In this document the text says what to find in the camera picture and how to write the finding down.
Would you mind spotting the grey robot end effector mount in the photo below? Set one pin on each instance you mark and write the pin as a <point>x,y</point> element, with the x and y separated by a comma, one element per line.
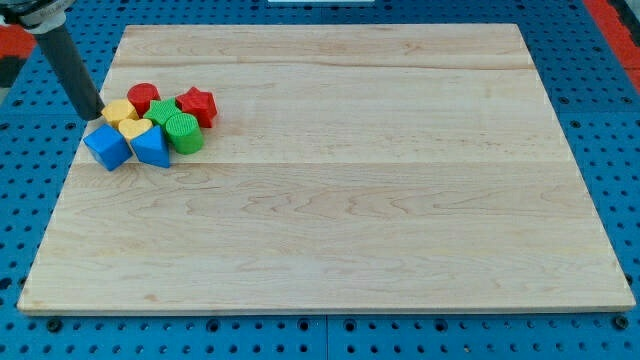
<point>35,16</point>

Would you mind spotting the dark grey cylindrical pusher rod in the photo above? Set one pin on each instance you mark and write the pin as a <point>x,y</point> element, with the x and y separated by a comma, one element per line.
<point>64,58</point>

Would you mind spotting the red star block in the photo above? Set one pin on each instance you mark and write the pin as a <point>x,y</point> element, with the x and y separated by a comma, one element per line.
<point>200,104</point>

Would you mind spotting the green star block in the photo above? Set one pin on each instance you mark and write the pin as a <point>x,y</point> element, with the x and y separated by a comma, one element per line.
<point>160,111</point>

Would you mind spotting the light wooden board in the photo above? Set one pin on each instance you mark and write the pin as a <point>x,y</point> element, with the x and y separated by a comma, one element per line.
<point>353,169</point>

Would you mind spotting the yellow hexagon block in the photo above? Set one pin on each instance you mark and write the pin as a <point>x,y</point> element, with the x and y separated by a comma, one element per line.
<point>118,110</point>

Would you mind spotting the red cylinder block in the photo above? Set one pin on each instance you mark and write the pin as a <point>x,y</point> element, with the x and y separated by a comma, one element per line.
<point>140,96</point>

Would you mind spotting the yellow heart block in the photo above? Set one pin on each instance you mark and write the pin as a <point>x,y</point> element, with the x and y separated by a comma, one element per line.
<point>132,128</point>

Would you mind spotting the blue cube block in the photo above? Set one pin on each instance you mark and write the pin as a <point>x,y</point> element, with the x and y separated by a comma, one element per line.
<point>108,147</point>

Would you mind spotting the blue triangle block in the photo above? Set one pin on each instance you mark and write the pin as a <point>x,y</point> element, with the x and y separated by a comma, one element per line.
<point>151,148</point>

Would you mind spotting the green cylinder block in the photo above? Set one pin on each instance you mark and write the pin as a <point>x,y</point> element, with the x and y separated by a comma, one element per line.
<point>184,133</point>

